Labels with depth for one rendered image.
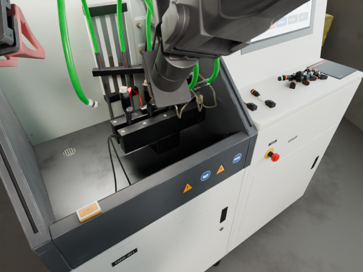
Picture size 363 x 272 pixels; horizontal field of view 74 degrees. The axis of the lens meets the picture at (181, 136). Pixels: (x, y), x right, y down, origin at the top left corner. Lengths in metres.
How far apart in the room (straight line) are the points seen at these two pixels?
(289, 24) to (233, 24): 0.97
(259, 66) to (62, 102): 0.81
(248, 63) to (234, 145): 0.39
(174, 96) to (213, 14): 0.21
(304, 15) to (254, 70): 0.35
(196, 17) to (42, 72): 0.78
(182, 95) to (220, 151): 0.36
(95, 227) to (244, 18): 0.56
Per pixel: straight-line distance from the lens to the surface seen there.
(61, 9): 0.56
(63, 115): 1.06
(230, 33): 0.26
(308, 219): 1.89
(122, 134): 0.78
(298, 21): 1.26
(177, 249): 1.03
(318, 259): 1.77
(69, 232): 0.64
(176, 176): 0.68
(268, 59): 1.14
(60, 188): 0.89
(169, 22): 0.29
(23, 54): 0.39
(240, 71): 1.02
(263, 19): 0.24
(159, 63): 0.36
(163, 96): 0.42
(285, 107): 0.96
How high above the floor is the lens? 1.46
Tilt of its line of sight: 39 degrees down
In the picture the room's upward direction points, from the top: 1 degrees counter-clockwise
